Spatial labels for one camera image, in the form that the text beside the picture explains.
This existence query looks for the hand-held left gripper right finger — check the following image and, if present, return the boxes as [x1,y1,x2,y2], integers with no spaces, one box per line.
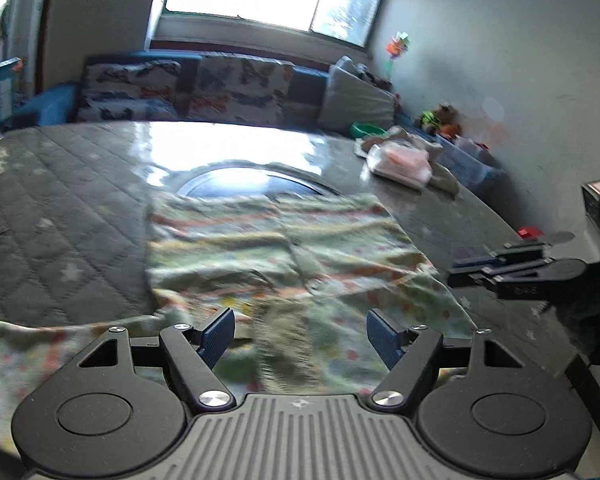
[367,308,524,413]

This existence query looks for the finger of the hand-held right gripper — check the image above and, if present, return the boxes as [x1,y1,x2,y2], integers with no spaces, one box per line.
[447,258,587,302]
[452,241,553,268]

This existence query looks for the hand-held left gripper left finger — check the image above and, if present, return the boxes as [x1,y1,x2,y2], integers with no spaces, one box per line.
[75,306,236,413]

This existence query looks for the floral patterned garment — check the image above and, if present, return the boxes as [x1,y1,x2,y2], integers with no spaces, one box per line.
[0,192,477,448]

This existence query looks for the blue storage bin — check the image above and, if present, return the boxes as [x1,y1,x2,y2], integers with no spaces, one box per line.
[432,134,504,192]

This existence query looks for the clear plastic bag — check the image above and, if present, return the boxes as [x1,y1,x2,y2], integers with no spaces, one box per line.
[366,141,434,189]

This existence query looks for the plush toys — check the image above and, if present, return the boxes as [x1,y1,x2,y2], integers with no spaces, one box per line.
[414,104,464,140]

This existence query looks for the round glass turntable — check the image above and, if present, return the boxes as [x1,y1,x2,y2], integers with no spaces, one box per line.
[177,161,342,202]

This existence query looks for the green bowl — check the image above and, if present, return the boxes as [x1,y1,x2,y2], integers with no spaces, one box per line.
[350,122,389,140]

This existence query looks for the grey cushion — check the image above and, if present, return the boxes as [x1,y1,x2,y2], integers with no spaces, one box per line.
[319,64,397,137]

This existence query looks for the colourful pinwheel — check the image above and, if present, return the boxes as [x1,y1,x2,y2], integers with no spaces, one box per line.
[384,31,413,77]

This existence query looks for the butterfly print cushion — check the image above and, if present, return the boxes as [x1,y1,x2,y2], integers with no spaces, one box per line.
[77,60,182,124]
[186,55,295,127]

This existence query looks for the blue sofa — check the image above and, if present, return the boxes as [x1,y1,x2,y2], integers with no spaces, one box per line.
[10,49,402,137]

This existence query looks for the blue and white box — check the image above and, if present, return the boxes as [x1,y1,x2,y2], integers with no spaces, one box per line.
[0,56,24,132]

